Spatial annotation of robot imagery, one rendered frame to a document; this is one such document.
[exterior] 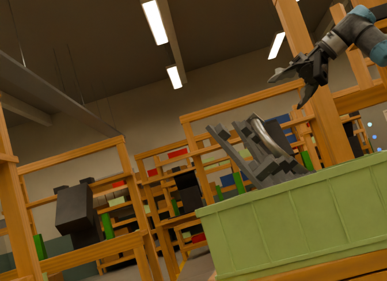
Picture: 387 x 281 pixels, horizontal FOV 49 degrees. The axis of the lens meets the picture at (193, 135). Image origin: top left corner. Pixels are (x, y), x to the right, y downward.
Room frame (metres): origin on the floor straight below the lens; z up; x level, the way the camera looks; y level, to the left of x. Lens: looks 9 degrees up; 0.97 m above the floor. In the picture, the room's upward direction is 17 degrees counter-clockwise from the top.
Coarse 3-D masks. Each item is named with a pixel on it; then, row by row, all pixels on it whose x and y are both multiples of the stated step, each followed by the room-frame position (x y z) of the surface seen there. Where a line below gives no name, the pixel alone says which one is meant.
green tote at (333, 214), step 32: (352, 160) 1.40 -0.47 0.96; (384, 160) 0.81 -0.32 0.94; (256, 192) 0.89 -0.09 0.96; (288, 192) 0.87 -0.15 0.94; (320, 192) 0.86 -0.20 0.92; (352, 192) 0.84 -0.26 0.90; (384, 192) 0.82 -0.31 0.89; (224, 224) 0.93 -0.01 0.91; (256, 224) 0.90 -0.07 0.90; (288, 224) 0.88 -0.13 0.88; (320, 224) 0.86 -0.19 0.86; (352, 224) 0.84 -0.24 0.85; (384, 224) 0.82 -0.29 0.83; (224, 256) 0.94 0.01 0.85; (256, 256) 0.91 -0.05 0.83; (288, 256) 0.89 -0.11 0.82; (320, 256) 0.87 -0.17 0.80
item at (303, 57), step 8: (320, 48) 1.29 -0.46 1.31; (328, 48) 1.25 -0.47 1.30; (296, 56) 1.33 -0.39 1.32; (304, 56) 1.30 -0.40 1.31; (312, 56) 1.30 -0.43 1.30; (328, 56) 1.29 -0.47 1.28; (312, 64) 1.28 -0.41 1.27; (304, 72) 1.29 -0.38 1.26; (312, 72) 1.29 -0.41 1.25; (304, 80) 1.32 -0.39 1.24; (312, 80) 1.31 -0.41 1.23
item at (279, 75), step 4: (280, 68) 1.32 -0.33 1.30; (276, 72) 1.30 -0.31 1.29; (280, 72) 1.28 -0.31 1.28; (284, 72) 1.28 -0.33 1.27; (288, 72) 1.28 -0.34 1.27; (292, 72) 1.28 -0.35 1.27; (296, 72) 1.28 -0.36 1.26; (272, 76) 1.29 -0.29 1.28; (276, 76) 1.29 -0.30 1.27; (280, 76) 1.28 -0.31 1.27; (284, 76) 1.29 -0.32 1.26; (288, 76) 1.29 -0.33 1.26; (292, 76) 1.29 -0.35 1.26; (268, 80) 1.30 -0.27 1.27; (272, 80) 1.29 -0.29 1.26; (276, 80) 1.29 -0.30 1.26
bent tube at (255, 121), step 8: (248, 120) 1.38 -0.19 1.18; (256, 120) 1.36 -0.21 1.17; (256, 128) 1.34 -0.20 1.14; (264, 136) 1.31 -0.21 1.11; (264, 144) 1.31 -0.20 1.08; (272, 144) 1.30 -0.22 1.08; (272, 152) 1.31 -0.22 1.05; (280, 152) 1.30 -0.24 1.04; (296, 168) 1.35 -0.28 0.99; (304, 168) 1.37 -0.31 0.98
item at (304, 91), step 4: (308, 84) 1.34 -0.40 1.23; (304, 88) 1.33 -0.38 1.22; (308, 88) 1.33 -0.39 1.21; (312, 88) 1.33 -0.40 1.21; (300, 92) 1.39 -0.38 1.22; (304, 92) 1.34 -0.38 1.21; (308, 92) 1.34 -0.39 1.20; (304, 96) 1.34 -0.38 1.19; (308, 96) 1.35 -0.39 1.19; (300, 100) 1.37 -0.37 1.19; (304, 100) 1.35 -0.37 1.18; (300, 104) 1.36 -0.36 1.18; (304, 104) 1.37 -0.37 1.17
